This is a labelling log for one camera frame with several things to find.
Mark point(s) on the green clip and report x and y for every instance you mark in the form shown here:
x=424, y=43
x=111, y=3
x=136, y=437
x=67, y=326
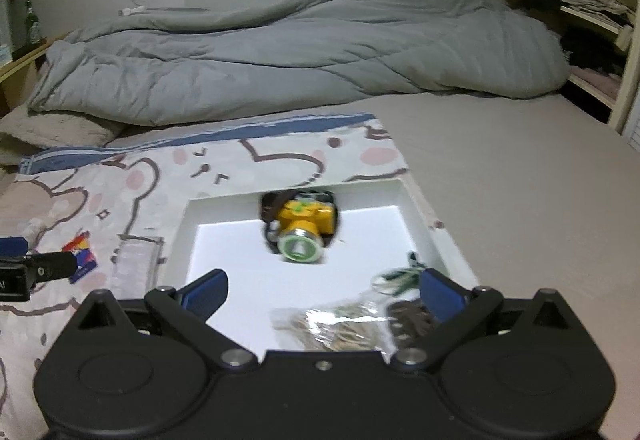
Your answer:
x=400, y=276

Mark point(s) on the white louvered closet door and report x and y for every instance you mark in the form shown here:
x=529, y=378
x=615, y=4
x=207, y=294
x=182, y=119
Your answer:
x=632, y=130

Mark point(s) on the wooden bedside shelf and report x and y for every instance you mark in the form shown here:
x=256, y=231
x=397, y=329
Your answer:
x=20, y=70

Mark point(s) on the beige fluffy pillow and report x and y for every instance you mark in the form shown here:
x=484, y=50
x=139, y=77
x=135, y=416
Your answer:
x=55, y=130

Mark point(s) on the bag of rubber bands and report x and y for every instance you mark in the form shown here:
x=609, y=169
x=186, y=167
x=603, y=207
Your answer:
x=335, y=330

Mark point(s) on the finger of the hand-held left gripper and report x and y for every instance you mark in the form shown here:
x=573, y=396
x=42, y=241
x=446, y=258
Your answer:
x=12, y=245
x=55, y=265

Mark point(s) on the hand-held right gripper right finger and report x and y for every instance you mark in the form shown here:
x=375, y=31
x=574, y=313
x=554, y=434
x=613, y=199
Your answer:
x=440, y=292

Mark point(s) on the green glass bottle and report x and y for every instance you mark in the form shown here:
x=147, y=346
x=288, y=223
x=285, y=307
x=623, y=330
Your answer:
x=32, y=27

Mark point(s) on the white cardboard box tray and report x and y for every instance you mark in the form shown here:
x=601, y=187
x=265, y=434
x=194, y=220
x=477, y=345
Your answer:
x=240, y=260

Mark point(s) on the grey duvet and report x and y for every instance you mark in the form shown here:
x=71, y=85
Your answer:
x=300, y=50

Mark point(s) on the yellow headlamp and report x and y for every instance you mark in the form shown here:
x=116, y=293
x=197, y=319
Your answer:
x=300, y=220

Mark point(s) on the grey plastic package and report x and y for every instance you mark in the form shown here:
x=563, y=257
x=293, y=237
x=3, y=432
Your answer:
x=135, y=270

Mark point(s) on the folded beige cloth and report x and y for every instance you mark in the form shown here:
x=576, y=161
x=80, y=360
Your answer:
x=595, y=7

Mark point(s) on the colourful card box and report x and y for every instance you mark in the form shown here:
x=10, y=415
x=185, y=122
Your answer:
x=82, y=260

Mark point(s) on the printed bear blanket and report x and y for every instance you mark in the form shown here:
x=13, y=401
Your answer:
x=150, y=180

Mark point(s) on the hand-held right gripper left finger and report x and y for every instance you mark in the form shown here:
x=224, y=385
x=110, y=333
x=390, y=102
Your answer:
x=205, y=292

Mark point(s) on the dark clothes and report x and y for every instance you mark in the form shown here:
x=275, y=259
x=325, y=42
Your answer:
x=590, y=47

